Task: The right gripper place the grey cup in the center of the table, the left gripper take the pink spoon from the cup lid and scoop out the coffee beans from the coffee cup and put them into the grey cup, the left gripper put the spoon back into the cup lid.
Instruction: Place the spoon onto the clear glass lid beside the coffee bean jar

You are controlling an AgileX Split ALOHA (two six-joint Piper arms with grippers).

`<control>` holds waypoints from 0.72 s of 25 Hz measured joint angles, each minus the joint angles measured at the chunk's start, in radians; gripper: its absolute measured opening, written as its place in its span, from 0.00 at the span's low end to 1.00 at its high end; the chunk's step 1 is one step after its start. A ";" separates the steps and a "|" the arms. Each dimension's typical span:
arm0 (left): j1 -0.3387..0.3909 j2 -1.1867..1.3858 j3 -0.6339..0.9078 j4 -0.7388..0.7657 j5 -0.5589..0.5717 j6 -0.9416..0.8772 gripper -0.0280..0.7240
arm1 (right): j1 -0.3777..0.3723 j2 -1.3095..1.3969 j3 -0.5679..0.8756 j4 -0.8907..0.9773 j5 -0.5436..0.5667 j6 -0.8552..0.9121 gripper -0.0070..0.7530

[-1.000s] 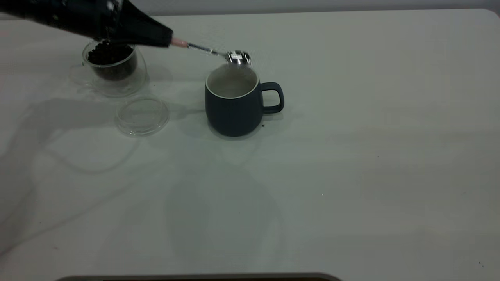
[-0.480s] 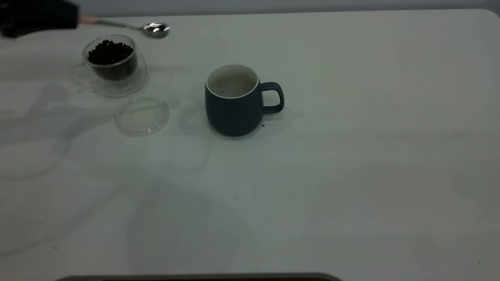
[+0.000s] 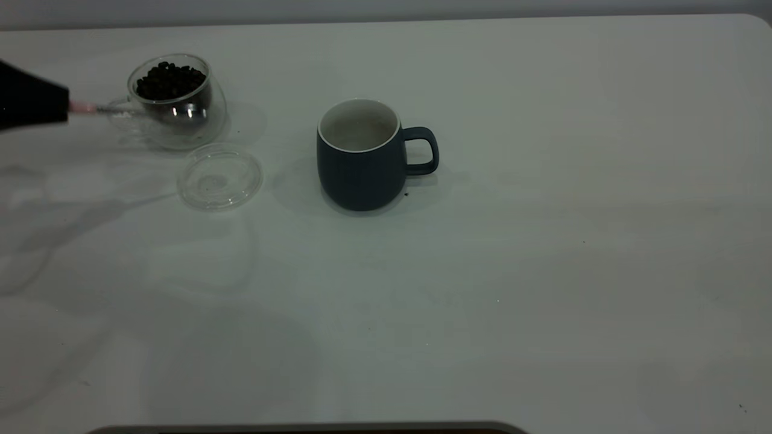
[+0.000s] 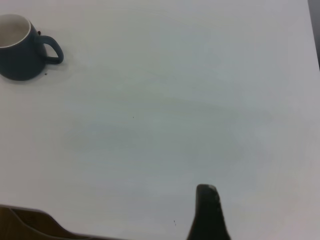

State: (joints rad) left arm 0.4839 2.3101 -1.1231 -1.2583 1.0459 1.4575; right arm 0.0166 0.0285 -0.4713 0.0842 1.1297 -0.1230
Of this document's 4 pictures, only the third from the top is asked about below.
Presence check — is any metal spoon with pink handle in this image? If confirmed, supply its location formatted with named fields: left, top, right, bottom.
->
left=68, top=101, right=209, bottom=127

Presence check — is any clear round glass lid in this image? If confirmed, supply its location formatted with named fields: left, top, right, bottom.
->
left=177, top=145, right=264, bottom=211

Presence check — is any dark blue-grey ceramic mug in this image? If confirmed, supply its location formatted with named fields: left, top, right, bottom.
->
left=317, top=99, right=440, bottom=212

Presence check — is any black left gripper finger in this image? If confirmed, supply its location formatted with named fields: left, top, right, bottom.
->
left=0, top=59, right=71, bottom=131

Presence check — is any clear double-wall glass cup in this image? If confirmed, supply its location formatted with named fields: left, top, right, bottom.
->
left=109, top=53, right=228, bottom=150

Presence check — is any pile of coffee beans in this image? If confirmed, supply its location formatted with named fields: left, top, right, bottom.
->
left=135, top=61, right=212, bottom=124

